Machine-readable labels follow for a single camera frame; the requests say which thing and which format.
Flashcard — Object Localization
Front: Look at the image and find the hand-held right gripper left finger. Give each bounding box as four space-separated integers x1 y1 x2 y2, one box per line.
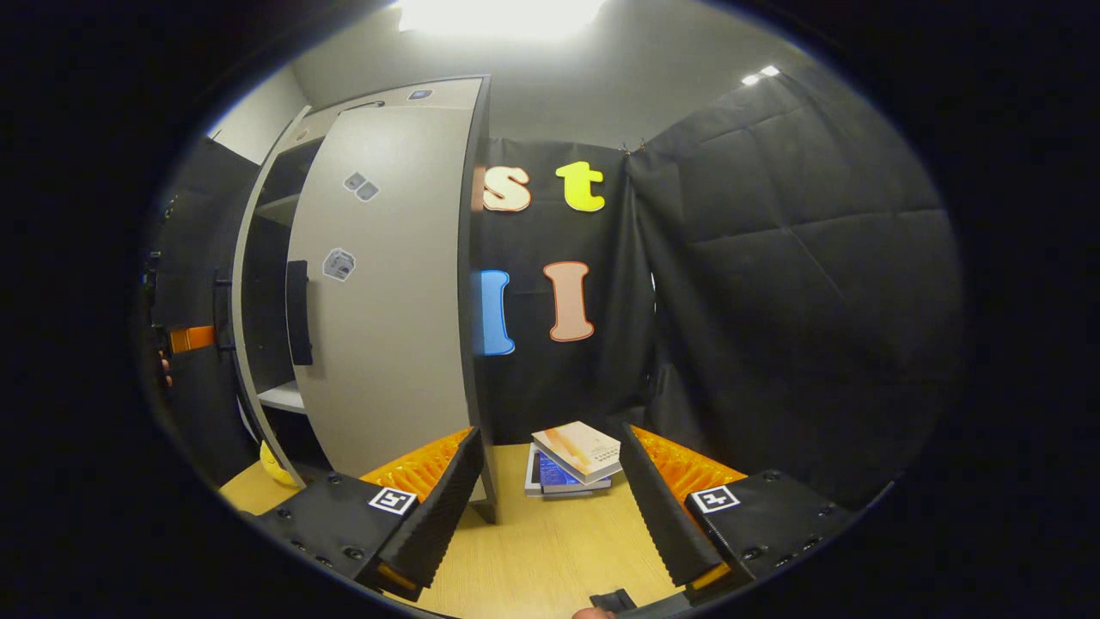
256 426 484 601

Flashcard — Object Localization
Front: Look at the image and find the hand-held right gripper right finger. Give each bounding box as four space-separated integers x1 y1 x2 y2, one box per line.
619 422 853 601

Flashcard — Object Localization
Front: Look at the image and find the grey cabinet door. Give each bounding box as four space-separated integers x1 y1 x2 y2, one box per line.
213 107 312 489
286 105 482 484

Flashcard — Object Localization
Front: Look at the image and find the grey shoe cabinet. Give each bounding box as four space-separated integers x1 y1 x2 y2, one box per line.
230 76 499 524

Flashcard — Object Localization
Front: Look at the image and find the beige book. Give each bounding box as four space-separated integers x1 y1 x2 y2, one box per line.
532 421 623 485

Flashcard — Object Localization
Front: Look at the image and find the blue book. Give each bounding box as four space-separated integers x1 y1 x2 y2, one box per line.
525 444 613 498

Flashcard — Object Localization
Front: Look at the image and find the black quilted cloth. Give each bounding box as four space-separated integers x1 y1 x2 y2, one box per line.
140 138 260 484
627 69 965 510

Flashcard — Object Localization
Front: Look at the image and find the yellow object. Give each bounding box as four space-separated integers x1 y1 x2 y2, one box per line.
260 440 298 487

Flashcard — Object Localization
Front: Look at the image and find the large ceiling light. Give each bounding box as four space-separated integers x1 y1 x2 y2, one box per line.
395 0 608 40

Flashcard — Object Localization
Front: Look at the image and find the black door handle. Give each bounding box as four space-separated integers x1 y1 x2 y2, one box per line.
213 271 235 352

